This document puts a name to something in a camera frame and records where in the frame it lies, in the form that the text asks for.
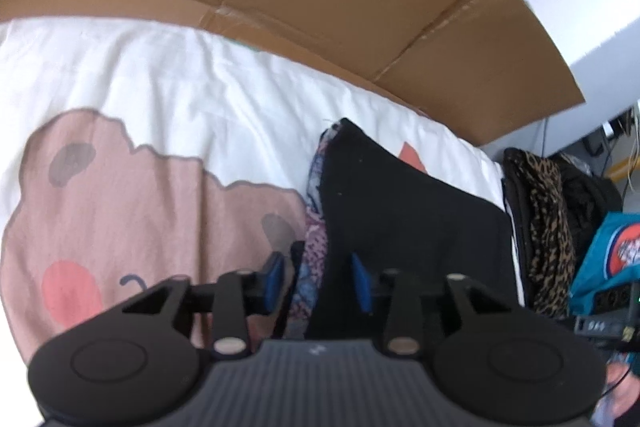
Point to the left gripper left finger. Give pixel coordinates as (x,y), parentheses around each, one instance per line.
(140,360)

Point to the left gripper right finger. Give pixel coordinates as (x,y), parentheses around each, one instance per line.
(494,358)

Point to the black knit garment floral lining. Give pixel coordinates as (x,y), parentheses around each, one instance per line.
(364,203)

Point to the hand with orange nails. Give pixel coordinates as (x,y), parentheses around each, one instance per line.
(624,388)

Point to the teal printed garment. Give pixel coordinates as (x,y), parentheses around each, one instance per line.
(612,260)

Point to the leopard print garment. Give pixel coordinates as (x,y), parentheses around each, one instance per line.
(557,208)

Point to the cream bear print bedsheet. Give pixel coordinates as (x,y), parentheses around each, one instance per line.
(134,151)

